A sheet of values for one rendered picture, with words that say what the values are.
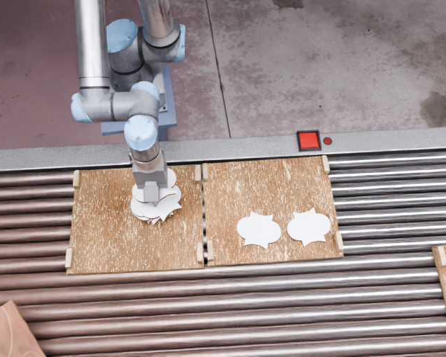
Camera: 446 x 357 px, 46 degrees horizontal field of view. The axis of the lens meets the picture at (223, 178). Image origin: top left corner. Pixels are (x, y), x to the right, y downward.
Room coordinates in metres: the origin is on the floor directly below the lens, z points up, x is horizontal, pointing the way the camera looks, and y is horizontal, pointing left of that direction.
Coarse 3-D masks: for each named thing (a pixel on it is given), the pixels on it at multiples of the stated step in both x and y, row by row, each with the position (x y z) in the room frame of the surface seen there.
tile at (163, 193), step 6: (168, 174) 0.73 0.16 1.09; (174, 174) 0.73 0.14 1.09; (168, 180) 0.71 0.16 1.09; (174, 180) 0.71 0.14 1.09; (168, 186) 0.69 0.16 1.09; (132, 192) 0.67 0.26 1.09; (138, 192) 0.67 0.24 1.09; (162, 192) 0.67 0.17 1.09; (168, 192) 0.67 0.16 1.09; (174, 192) 0.67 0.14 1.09; (138, 198) 0.65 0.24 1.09; (162, 198) 0.65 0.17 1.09; (156, 204) 0.63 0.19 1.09
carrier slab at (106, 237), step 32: (96, 192) 0.75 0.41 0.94; (128, 192) 0.75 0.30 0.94; (192, 192) 0.74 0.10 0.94; (96, 224) 0.64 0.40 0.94; (128, 224) 0.64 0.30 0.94; (160, 224) 0.64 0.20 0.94; (192, 224) 0.63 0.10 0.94; (96, 256) 0.53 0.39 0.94; (128, 256) 0.53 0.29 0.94; (160, 256) 0.53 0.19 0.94; (192, 256) 0.53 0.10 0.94
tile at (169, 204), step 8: (176, 192) 0.71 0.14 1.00; (168, 200) 0.68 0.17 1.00; (176, 200) 0.68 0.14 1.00; (144, 208) 0.66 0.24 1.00; (152, 208) 0.66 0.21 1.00; (160, 208) 0.66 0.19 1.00; (168, 208) 0.66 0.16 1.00; (176, 208) 0.66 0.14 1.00; (144, 216) 0.64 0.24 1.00; (152, 216) 0.63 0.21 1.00; (160, 216) 0.63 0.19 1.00
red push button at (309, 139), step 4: (308, 132) 0.97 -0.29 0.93; (312, 132) 0.96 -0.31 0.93; (300, 136) 0.95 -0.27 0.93; (304, 136) 0.95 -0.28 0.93; (308, 136) 0.95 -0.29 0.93; (312, 136) 0.95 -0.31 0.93; (316, 136) 0.95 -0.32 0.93; (300, 140) 0.94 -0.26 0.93; (304, 140) 0.93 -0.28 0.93; (308, 140) 0.93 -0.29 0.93; (312, 140) 0.93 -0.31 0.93; (316, 140) 0.93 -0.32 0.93; (304, 144) 0.92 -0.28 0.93; (308, 144) 0.92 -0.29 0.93; (312, 144) 0.92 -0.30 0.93; (316, 144) 0.92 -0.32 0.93
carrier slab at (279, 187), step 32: (256, 160) 0.86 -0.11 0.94; (288, 160) 0.85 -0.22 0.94; (320, 160) 0.85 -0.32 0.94; (224, 192) 0.74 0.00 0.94; (256, 192) 0.74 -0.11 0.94; (288, 192) 0.74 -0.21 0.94; (320, 192) 0.74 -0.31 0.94; (224, 224) 0.63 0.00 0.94; (224, 256) 0.53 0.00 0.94; (256, 256) 0.52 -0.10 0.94; (288, 256) 0.52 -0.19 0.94; (320, 256) 0.52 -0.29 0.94
